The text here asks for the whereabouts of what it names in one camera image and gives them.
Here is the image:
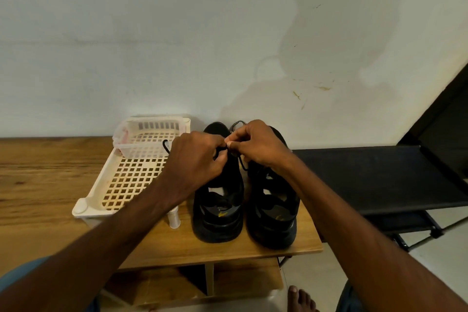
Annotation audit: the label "person's left hand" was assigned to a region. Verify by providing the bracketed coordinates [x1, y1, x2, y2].
[157, 132, 229, 207]

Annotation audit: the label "person's right hand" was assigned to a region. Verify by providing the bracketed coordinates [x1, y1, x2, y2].
[225, 119, 297, 174]

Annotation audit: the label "black shoe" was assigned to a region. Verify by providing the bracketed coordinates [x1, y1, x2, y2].
[245, 127, 301, 251]
[192, 121, 246, 244]

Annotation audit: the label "person's right forearm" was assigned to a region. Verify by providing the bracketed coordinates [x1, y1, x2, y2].
[278, 155, 468, 312]

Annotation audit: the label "person's left forearm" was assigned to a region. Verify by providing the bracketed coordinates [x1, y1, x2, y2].
[0, 187, 184, 312]

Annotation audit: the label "person's blue shorts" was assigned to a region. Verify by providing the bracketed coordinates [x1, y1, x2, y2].
[0, 255, 367, 312]

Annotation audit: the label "large white plastic tray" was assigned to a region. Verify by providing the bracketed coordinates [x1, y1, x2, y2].
[72, 117, 193, 230]

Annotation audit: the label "small white plastic basket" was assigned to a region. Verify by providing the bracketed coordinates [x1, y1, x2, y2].
[113, 117, 191, 159]

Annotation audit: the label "black shoe rack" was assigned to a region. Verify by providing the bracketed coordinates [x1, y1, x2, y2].
[292, 145, 468, 252]

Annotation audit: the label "low wooden table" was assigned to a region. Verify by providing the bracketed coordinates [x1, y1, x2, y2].
[0, 136, 324, 309]

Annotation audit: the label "dark door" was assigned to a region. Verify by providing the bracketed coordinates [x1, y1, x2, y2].
[398, 63, 468, 177]

